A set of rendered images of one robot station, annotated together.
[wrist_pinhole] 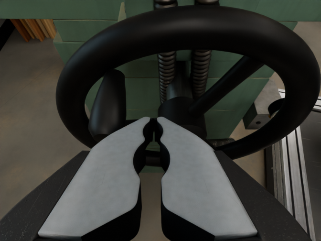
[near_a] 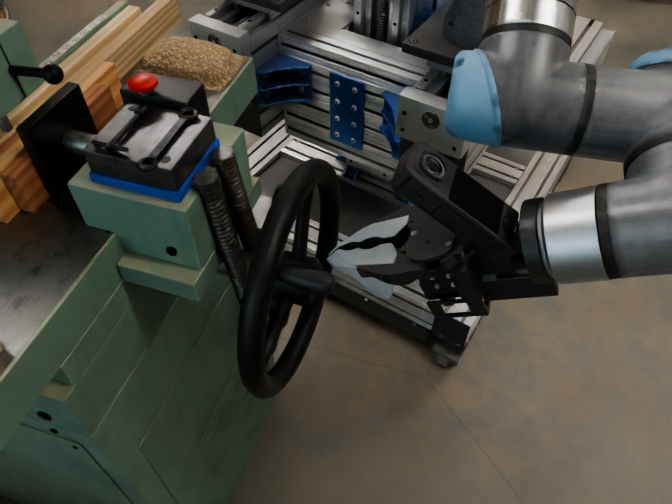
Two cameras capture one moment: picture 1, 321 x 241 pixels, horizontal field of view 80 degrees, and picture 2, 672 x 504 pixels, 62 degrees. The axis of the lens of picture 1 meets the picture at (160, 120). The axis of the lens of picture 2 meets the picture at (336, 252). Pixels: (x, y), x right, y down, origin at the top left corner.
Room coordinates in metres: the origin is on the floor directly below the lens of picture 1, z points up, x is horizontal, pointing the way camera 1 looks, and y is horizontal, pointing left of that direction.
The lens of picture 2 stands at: (-0.06, 0.35, 1.34)
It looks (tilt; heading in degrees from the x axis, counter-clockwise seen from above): 49 degrees down; 289
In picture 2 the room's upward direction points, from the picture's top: straight up
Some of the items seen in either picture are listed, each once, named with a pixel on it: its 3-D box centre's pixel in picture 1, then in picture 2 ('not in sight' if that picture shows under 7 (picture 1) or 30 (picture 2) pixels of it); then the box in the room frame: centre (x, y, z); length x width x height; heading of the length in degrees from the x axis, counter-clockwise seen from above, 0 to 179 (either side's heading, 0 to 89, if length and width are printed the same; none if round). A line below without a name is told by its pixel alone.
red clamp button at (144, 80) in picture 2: not in sight; (142, 82); (0.30, -0.06, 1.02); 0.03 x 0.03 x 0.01
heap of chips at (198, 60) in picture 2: not in sight; (187, 54); (0.38, -0.27, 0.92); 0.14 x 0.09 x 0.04; 1
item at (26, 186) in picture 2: not in sight; (67, 144); (0.41, -0.04, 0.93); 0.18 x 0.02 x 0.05; 91
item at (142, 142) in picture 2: not in sight; (157, 129); (0.27, -0.03, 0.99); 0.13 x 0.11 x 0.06; 91
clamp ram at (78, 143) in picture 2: not in sight; (86, 144); (0.37, -0.03, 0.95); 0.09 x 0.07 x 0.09; 91
